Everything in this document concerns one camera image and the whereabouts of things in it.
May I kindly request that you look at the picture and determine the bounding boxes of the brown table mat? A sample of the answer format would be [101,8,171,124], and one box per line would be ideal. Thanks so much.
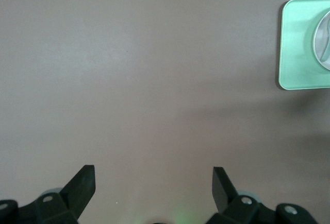
[0,0,330,224]

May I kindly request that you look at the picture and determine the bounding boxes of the round beige plate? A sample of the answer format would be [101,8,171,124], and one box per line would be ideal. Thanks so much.
[313,9,330,72]

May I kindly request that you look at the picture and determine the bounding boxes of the light green rectangular tray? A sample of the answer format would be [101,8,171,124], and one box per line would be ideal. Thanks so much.
[277,0,330,91]

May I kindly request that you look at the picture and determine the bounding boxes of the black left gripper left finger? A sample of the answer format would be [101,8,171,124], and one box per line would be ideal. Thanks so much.
[0,164,96,224]

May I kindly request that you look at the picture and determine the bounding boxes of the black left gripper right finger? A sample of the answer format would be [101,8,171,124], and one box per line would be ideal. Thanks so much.
[207,166,317,224]

